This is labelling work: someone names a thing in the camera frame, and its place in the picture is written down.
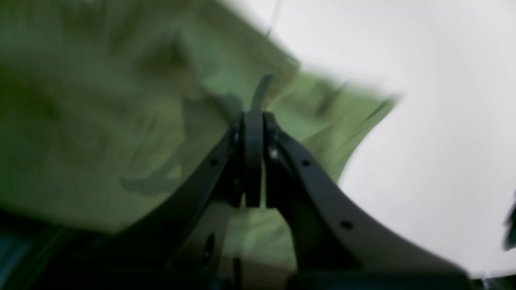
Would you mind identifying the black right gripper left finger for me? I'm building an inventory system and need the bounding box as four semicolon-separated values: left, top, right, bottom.
40;111;256;290

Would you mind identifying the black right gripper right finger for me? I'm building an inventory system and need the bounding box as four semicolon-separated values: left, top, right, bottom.
263;112;472;290

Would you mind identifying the green t-shirt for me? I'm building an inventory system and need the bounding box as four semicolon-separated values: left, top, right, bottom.
1;0;398;249

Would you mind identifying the dark cloth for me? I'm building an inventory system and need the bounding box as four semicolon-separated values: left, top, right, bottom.
504;199;516;251

